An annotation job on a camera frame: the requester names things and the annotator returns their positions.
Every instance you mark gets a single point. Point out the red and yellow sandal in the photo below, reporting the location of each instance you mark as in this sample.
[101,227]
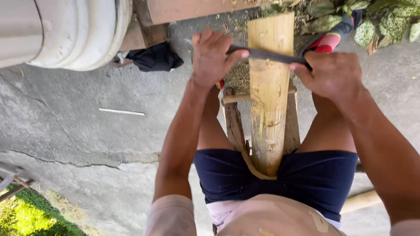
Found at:
[220,84]

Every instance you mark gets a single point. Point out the bamboo pole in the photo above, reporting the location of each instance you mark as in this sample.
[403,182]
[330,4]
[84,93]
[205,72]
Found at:
[359,201]

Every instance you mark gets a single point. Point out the white plastic barrel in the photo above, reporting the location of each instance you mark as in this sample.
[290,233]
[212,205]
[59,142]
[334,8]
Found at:
[59,29]

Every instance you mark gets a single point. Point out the thin white stick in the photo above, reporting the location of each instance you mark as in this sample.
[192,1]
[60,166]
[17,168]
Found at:
[121,111]

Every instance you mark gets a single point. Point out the red and blue sandal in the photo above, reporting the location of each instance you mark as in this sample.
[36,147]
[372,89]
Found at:
[328,37]

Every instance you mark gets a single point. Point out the person's right hand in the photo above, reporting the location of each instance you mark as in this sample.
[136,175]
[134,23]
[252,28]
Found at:
[331,75]

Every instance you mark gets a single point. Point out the dark metal drawknife blade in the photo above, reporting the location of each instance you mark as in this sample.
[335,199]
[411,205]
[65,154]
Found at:
[272,55]

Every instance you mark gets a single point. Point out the brown wooden beam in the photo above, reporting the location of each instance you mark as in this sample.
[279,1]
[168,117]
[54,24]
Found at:
[170,16]

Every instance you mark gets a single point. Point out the grey metal frame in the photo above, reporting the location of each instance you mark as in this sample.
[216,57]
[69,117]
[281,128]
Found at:
[13,180]

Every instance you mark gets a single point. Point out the pale pink shirt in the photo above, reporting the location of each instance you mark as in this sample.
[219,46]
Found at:
[262,216]

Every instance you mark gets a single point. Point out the green spotted leafy plant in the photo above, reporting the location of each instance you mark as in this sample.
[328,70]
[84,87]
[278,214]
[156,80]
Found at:
[367,19]

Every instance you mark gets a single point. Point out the person's left hand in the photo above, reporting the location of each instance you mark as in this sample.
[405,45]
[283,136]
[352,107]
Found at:
[209,58]

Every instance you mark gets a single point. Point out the black cloth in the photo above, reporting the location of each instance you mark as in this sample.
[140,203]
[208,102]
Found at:
[154,58]

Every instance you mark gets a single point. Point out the yellow bamboo pole section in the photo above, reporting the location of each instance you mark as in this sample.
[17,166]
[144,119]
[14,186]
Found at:
[270,98]

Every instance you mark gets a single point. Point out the wooden shaving bench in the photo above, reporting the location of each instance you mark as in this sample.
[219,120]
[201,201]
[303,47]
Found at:
[236,124]

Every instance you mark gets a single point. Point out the navy blue shorts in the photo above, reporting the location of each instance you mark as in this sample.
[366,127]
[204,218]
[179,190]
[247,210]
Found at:
[315,180]

